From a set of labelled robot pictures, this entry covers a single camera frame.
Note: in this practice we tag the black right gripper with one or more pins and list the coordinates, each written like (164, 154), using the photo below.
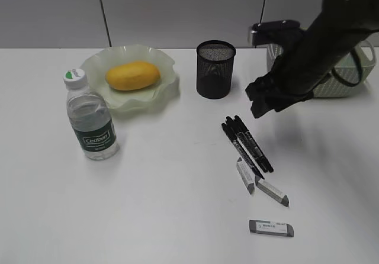
(274, 88)

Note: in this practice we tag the black marker pen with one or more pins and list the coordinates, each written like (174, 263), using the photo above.
(234, 140)
(256, 145)
(248, 145)

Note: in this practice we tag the grey white eraser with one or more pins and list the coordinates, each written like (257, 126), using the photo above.
(271, 228)
(272, 191)
(246, 174)

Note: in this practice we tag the yellow mango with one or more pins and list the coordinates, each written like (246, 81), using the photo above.
(132, 76)

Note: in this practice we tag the clear water bottle green label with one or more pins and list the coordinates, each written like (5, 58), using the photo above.
(89, 117)

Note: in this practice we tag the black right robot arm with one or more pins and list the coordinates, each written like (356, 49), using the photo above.
(308, 55)

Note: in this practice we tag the black mesh pen holder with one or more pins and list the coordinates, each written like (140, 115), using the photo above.
(215, 59)

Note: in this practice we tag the light green plastic basket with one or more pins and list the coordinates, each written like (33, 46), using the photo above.
(350, 79)

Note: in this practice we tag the frosted green wavy glass plate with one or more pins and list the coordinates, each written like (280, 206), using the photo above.
(97, 65)

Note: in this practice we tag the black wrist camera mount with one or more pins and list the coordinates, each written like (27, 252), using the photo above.
(283, 32)

